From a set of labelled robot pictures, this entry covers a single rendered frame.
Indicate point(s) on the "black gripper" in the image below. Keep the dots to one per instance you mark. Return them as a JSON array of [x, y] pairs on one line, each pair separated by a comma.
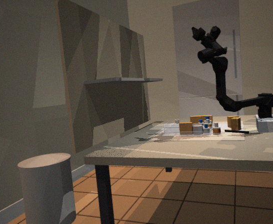
[[199, 34]]

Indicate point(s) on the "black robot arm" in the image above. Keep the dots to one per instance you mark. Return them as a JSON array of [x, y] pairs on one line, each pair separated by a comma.
[[264, 101]]

